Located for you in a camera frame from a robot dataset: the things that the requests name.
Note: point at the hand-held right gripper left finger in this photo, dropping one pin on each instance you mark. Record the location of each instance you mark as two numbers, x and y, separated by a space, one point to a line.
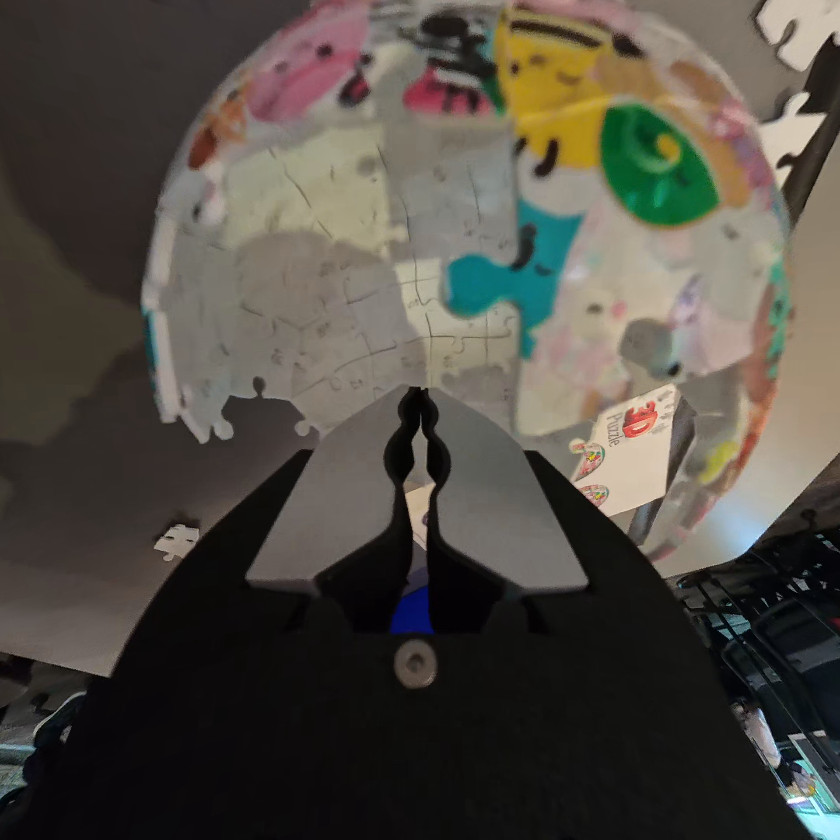
328 519

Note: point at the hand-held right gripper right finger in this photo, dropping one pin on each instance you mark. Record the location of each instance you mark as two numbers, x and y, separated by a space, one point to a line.
505 519

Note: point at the colourful puzzle ball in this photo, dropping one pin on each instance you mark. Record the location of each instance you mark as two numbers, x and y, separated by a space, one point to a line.
394 197

